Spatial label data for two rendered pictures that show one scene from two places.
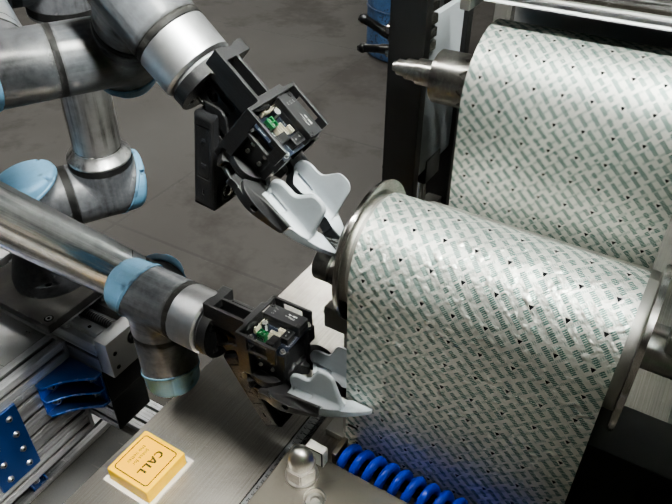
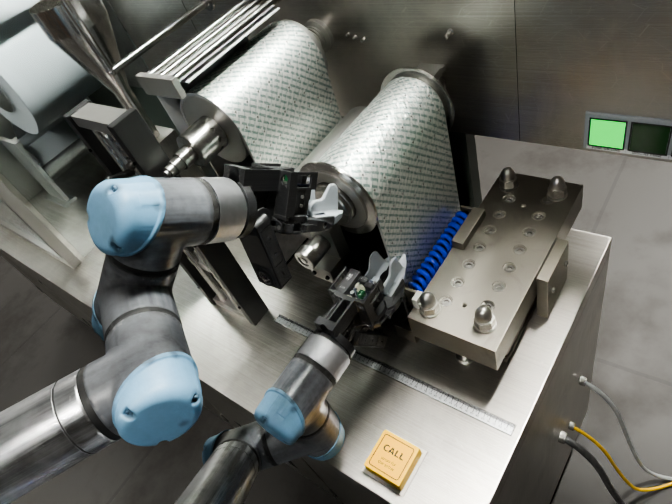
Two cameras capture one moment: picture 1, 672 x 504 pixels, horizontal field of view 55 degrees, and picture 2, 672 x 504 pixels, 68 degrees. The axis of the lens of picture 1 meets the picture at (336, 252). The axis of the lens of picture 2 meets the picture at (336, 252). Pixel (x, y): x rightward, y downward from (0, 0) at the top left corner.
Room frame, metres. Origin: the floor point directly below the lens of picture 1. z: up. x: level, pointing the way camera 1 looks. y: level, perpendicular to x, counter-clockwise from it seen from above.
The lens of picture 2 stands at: (0.33, 0.55, 1.75)
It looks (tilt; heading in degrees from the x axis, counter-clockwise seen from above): 44 degrees down; 291
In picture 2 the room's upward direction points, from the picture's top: 24 degrees counter-clockwise
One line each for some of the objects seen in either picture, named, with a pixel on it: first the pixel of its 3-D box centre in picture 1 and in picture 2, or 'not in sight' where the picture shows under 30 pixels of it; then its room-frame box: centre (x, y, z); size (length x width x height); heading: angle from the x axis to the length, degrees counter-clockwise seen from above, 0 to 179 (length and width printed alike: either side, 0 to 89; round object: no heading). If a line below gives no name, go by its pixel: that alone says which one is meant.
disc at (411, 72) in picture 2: (639, 347); (416, 105); (0.38, -0.25, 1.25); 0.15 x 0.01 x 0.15; 148
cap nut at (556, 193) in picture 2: not in sight; (557, 186); (0.16, -0.19, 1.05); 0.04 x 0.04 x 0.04
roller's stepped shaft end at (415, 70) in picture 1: (415, 70); (178, 163); (0.77, -0.10, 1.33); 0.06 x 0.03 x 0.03; 58
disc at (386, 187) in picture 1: (372, 250); (337, 199); (0.52, -0.04, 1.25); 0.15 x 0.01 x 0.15; 148
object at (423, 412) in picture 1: (449, 434); (424, 215); (0.40, -0.11, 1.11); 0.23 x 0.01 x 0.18; 58
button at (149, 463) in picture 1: (147, 465); (392, 459); (0.50, 0.24, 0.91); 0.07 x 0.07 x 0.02; 58
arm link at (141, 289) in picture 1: (154, 298); (294, 400); (0.61, 0.23, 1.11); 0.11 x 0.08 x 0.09; 58
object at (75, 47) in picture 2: not in sight; (149, 132); (1.08, -0.51, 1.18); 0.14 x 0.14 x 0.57
